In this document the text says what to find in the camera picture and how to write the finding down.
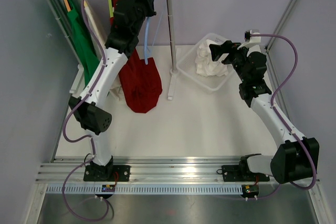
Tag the red t shirt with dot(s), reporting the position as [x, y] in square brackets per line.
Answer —
[140, 81]

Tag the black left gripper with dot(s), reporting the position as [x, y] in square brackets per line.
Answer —
[148, 1]

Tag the white printed t shirt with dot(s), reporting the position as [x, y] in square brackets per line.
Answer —
[204, 65]

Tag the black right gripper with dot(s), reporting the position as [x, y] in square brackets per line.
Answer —
[217, 51]

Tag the beige t shirt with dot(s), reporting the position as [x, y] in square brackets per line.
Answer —
[99, 31]

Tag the aluminium frame rail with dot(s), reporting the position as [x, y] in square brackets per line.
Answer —
[144, 170]

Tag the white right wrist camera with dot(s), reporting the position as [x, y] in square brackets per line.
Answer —
[252, 38]

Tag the white plastic basket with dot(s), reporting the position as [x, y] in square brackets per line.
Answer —
[187, 67]

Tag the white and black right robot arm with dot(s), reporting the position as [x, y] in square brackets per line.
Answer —
[296, 157]

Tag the aluminium corner post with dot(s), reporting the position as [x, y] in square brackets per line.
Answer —
[285, 16]

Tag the white slotted cable duct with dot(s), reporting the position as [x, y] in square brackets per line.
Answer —
[124, 189]

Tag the lime green hanger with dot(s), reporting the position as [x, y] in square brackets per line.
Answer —
[111, 9]

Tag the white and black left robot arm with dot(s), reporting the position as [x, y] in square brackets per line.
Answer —
[88, 111]

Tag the green t shirt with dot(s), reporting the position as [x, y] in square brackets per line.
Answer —
[82, 42]

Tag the silver clothes rack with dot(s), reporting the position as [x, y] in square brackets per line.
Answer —
[168, 24]

